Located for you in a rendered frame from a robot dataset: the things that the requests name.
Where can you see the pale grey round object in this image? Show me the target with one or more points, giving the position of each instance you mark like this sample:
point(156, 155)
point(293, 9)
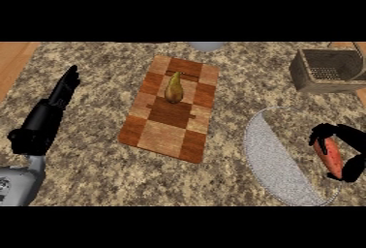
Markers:
point(206, 46)

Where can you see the orange sweet potato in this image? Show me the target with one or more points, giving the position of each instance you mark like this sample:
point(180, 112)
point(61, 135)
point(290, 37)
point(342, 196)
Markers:
point(332, 156)

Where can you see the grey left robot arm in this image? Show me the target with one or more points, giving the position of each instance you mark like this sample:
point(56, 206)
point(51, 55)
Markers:
point(20, 184)

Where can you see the checkered wooden cutting board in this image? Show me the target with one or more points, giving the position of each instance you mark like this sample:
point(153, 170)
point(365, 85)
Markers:
point(172, 116)

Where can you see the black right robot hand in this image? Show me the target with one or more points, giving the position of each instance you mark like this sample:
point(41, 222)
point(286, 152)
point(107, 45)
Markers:
point(355, 168)

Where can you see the yellow-green pear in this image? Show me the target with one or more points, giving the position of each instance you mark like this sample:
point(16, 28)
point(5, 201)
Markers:
point(175, 90)

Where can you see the brown wicker basket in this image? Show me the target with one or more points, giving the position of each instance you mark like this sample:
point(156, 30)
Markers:
point(330, 76)

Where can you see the grey round placemat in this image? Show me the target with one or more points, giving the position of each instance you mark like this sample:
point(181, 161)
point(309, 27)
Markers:
point(274, 161)

